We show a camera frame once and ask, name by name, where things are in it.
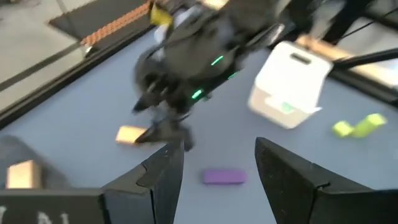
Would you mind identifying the small wooden block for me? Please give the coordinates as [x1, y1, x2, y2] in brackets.
[115, 124, 147, 145]

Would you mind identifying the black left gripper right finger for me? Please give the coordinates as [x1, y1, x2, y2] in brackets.
[254, 136, 398, 224]

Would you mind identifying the purple foam block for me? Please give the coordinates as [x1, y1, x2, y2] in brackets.
[201, 168, 248, 185]

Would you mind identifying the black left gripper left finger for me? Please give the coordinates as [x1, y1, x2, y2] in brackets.
[101, 141, 185, 224]

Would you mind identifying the yellow-green foam block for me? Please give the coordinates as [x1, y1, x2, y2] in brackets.
[331, 120, 356, 139]
[352, 113, 388, 139]

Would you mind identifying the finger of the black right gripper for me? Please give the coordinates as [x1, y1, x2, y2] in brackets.
[135, 119, 194, 152]
[131, 91, 163, 114]

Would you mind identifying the black mat orange striped edge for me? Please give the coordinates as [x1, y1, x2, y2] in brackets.
[49, 0, 154, 48]

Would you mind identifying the white plastic bin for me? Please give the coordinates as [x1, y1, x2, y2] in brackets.
[247, 40, 335, 130]

